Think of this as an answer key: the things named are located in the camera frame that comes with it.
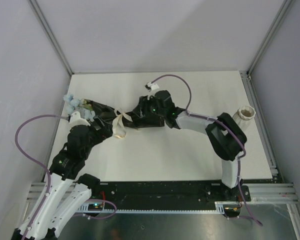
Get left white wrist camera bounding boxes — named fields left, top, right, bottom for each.
left=68, top=111, right=91, bottom=128

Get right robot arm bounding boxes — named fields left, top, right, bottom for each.
left=132, top=90, right=247, bottom=201

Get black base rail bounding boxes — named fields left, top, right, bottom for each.
left=91, top=180, right=251, bottom=211

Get black wrapping paper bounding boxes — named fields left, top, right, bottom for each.
left=82, top=99, right=141, bottom=129

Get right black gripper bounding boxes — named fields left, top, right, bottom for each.
left=132, top=93, right=166, bottom=119

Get aluminium frame rails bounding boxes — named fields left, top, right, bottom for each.
left=27, top=71, right=300, bottom=240

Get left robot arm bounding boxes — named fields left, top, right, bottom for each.
left=11, top=111, right=113, bottom=240

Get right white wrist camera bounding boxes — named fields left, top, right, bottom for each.
left=145, top=81, right=160, bottom=92

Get cream ribbon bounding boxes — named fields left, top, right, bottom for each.
left=112, top=108, right=133, bottom=139

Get blue and pink flower bouquet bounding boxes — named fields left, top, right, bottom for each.
left=63, top=93, right=96, bottom=122

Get white ribbed vase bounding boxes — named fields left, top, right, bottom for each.
left=232, top=105, right=256, bottom=132

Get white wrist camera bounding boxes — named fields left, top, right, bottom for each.
left=145, top=81, right=160, bottom=92
left=68, top=111, right=91, bottom=128

